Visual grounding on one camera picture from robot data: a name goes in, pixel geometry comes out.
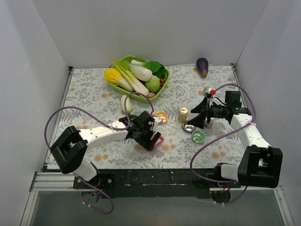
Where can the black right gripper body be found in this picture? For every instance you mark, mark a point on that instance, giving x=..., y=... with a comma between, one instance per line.
x=206, y=113

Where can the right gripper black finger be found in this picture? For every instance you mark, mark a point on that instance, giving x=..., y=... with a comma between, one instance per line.
x=199, y=120
x=201, y=108

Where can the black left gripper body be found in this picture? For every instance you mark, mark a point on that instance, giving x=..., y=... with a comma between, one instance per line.
x=146, y=137

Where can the red rectangular pill box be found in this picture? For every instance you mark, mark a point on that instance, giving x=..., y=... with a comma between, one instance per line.
x=158, y=141

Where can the amber pill bottle gold cap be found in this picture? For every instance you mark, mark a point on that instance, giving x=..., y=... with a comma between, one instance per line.
x=183, y=113

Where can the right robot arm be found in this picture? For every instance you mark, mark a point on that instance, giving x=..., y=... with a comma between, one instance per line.
x=261, y=163

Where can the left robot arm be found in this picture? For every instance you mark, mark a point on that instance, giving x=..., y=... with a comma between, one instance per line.
x=69, y=149

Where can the green round pill case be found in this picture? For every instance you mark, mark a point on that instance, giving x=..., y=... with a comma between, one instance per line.
x=198, y=137

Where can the orange round pill case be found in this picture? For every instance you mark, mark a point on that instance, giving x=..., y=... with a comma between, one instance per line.
x=163, y=116

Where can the white toy radish with leaves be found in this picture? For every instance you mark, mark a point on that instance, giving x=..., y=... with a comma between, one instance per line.
x=125, y=104

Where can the green plastic vegetable basket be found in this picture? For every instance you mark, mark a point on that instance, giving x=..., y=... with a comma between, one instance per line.
x=165, y=77

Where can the pink toy onion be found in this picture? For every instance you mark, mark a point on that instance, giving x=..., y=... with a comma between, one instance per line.
x=151, y=95

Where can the white toy celery stalk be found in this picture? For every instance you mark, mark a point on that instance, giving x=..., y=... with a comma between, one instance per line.
x=134, y=82

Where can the green toy cabbage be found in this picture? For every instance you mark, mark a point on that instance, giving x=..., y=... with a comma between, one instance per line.
x=153, y=84

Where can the purple toy eggplant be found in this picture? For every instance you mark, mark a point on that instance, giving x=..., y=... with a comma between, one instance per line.
x=202, y=65

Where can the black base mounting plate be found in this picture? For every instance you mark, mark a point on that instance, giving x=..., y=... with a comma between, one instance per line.
x=130, y=183

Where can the floral patterned table mat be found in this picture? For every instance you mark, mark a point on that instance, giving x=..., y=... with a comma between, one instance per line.
x=110, y=127

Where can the yellow toy napa cabbage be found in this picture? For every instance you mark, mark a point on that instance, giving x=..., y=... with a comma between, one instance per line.
x=114, y=77

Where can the green toy bok choy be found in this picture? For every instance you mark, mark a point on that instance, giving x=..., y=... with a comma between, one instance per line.
x=157, y=68

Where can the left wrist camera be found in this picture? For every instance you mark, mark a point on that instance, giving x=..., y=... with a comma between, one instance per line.
x=157, y=121

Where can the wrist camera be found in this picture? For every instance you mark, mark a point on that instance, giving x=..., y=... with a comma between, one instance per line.
x=208, y=92
x=157, y=121

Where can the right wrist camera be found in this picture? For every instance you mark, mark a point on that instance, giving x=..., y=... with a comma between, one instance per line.
x=208, y=92

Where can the aluminium frame rail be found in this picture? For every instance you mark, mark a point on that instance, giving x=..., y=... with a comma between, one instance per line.
x=45, y=181

